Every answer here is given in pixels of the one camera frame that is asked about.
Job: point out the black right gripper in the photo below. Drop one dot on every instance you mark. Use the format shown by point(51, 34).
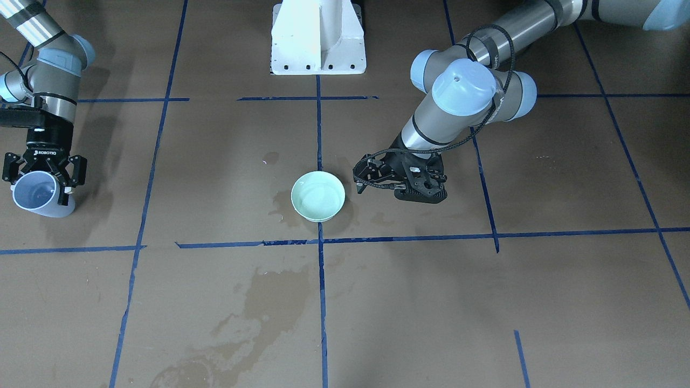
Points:
point(47, 141)

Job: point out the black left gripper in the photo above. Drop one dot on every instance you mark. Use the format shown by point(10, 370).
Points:
point(397, 160)

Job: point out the blue plastic cup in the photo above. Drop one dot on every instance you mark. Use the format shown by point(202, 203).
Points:
point(38, 192)

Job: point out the light green bowl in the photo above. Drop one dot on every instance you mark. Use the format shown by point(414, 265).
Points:
point(318, 196)

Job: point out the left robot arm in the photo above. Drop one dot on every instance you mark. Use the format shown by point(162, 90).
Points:
point(474, 82)

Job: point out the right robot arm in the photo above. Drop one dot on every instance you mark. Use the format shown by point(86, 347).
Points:
point(42, 98)

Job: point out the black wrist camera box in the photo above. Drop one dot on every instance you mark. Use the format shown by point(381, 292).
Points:
point(22, 117)

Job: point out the white pedestal column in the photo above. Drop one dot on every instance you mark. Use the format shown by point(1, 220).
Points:
point(318, 37)

